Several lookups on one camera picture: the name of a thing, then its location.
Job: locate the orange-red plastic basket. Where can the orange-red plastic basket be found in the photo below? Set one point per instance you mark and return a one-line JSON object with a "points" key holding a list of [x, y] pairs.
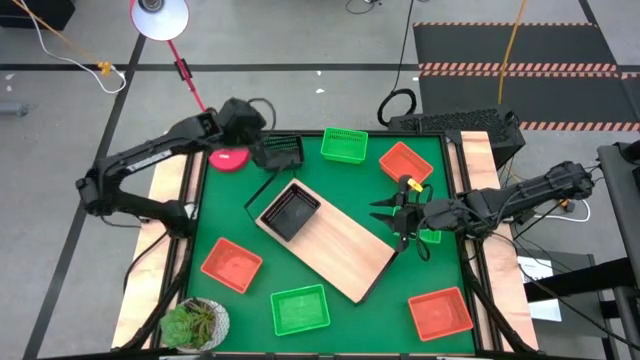
{"points": [[402, 160], [440, 314], [231, 265]]}

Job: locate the green plastic basket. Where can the green plastic basket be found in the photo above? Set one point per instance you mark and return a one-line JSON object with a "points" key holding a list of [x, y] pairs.
{"points": [[300, 310], [344, 145], [433, 236]]}

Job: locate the black desk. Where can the black desk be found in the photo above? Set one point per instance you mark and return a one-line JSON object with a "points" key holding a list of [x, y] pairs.
{"points": [[617, 200]]}

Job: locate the green table mat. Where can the green table mat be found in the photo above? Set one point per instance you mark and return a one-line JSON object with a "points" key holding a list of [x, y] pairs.
{"points": [[250, 320]]}

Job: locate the red desk lamp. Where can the red desk lamp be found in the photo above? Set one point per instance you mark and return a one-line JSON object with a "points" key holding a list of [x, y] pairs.
{"points": [[229, 160]]}

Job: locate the black plastic basket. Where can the black plastic basket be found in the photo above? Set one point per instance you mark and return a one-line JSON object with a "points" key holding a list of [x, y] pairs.
{"points": [[280, 152], [290, 212]]}

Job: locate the black metal stand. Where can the black metal stand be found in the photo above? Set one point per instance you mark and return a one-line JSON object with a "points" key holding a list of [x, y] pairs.
{"points": [[575, 280]]}

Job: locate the white paper sheet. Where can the white paper sheet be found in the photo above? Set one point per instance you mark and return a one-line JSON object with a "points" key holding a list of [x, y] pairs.
{"points": [[546, 311], [537, 270]]}

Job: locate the black box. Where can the black box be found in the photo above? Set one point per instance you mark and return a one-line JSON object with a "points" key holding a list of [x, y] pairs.
{"points": [[35, 12]]}

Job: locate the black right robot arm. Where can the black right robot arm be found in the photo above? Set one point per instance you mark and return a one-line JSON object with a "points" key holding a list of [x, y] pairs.
{"points": [[525, 195]]}

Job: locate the potted succulent plant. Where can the potted succulent plant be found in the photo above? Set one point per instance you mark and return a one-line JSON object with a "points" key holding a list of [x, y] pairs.
{"points": [[192, 325]]}

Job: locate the black perforated computer case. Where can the black perforated computer case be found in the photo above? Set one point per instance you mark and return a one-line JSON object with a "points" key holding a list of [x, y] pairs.
{"points": [[450, 122]]}

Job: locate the small yellow tag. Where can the small yellow tag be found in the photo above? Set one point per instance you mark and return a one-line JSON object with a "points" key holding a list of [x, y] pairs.
{"points": [[415, 185]]}

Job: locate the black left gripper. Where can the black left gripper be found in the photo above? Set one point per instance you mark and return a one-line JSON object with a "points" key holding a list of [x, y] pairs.
{"points": [[242, 120]]}

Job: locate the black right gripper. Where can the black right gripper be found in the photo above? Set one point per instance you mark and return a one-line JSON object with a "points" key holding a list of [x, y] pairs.
{"points": [[411, 216]]}

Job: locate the grey floor object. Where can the grey floor object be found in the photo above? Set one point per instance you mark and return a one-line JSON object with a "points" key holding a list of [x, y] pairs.
{"points": [[12, 109]]}

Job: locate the wooden table side board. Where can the wooden table side board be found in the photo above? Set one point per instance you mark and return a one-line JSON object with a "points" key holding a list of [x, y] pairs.
{"points": [[477, 150], [172, 172]]}

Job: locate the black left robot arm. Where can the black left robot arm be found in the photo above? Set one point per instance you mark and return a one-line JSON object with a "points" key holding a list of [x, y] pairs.
{"points": [[145, 155]]}

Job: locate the wooden shelf with black frame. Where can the wooden shelf with black frame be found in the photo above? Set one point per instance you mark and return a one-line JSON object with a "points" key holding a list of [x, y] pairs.
{"points": [[340, 250]]}

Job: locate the black hazard-striped floor mat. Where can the black hazard-striped floor mat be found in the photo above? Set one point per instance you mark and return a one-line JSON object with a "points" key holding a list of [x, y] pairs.
{"points": [[500, 45], [475, 95]]}

